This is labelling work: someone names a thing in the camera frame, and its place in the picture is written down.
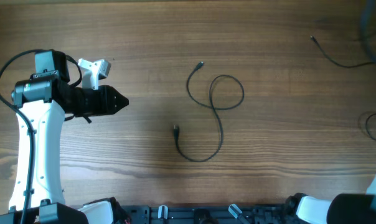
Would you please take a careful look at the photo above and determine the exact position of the black USB cable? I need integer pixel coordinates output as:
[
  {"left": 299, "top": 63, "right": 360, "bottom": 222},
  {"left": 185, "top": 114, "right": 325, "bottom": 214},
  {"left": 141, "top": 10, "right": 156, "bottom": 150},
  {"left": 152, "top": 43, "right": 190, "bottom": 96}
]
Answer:
[
  {"left": 309, "top": 35, "right": 376, "bottom": 144},
  {"left": 172, "top": 61, "right": 245, "bottom": 163}
]

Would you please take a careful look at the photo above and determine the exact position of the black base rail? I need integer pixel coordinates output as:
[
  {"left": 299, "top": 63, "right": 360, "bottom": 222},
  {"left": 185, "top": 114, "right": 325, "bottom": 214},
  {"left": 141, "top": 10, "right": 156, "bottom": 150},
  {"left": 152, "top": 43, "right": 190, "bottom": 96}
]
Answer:
[{"left": 122, "top": 204, "right": 300, "bottom": 224}]

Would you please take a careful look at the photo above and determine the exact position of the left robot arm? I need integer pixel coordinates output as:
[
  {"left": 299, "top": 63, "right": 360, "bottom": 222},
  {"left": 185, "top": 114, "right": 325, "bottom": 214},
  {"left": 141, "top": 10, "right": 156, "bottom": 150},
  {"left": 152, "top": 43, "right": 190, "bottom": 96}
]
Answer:
[{"left": 0, "top": 49, "right": 131, "bottom": 224}]

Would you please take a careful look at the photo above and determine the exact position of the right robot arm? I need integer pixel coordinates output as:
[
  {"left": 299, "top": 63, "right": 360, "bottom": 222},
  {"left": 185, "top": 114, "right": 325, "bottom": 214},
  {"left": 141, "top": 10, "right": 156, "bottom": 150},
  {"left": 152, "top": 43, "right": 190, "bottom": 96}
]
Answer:
[{"left": 281, "top": 0, "right": 376, "bottom": 223}]

